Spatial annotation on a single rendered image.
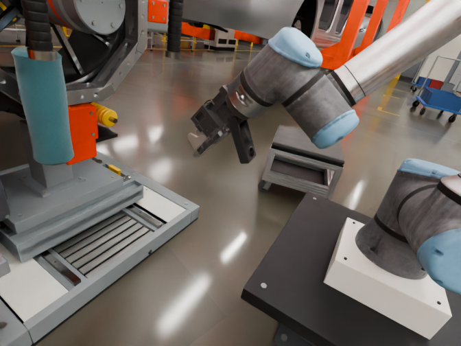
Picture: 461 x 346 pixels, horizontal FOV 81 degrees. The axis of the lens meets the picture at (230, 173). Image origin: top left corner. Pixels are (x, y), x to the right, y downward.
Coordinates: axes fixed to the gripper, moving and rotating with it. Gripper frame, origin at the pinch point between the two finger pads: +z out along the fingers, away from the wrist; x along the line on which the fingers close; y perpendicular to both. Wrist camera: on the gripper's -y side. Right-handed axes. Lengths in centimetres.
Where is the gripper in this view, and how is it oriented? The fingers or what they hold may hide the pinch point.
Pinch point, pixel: (199, 155)
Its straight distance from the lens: 70.9
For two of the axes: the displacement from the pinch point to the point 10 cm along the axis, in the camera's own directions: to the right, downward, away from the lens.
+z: -6.1, 4.3, 6.7
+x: -5.0, 4.4, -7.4
